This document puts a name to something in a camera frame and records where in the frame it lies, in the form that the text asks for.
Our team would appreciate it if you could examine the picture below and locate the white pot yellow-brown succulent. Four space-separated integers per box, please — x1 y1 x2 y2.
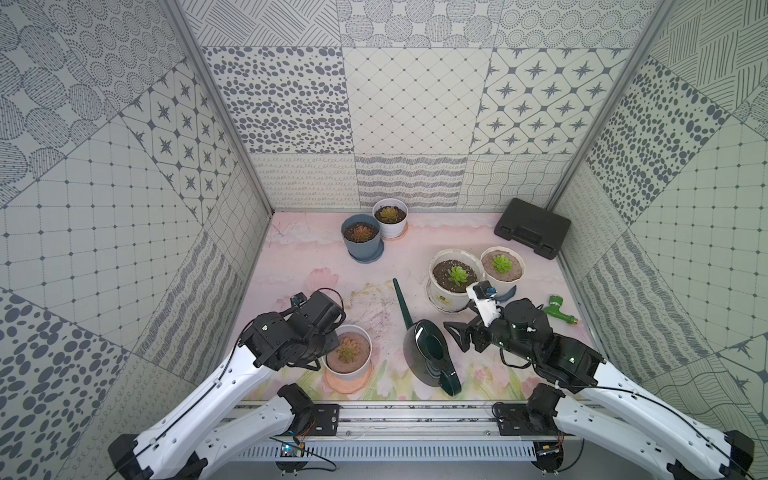
372 198 408 240

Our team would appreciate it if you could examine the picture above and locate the blue-grey pot red succulent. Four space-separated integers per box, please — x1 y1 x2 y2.
341 214 384 264

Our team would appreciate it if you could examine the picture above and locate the left small circuit board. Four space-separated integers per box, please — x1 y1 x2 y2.
275 442 307 474

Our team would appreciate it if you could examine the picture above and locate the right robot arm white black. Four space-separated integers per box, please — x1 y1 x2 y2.
444 281 755 479

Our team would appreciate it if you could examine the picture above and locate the right small circuit board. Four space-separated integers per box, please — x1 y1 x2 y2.
532 441 564 473

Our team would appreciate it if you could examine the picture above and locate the black plastic tool case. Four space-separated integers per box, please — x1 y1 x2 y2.
494 198 571 260

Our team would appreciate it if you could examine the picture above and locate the large white pot green succulent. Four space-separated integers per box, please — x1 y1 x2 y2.
426 249 485 313

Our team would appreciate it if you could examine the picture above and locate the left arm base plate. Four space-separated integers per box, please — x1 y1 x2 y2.
286 404 341 438

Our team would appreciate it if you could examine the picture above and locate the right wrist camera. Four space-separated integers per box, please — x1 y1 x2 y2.
466 280 502 327

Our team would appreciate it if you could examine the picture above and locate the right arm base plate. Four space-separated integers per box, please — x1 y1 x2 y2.
491 402 560 437

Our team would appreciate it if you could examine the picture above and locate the small circuit board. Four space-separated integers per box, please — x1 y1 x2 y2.
532 441 564 473
275 442 307 474

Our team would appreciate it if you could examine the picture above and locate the dark green watering can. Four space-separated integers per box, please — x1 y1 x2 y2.
392 278 462 396

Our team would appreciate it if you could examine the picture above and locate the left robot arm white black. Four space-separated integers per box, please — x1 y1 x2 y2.
108 287 346 479

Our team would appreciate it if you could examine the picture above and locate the white pot bright green succulent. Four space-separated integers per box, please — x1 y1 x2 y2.
480 246 526 293

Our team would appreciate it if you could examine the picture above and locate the green hose nozzle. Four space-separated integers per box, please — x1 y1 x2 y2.
543 295 579 325

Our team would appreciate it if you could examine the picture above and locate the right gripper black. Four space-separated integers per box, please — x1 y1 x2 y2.
444 301 539 365

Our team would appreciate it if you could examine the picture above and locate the aluminium mounting rail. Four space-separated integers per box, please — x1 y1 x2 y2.
173 398 652 442

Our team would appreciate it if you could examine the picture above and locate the white pot pink succulent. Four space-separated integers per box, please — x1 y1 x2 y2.
323 325 373 395

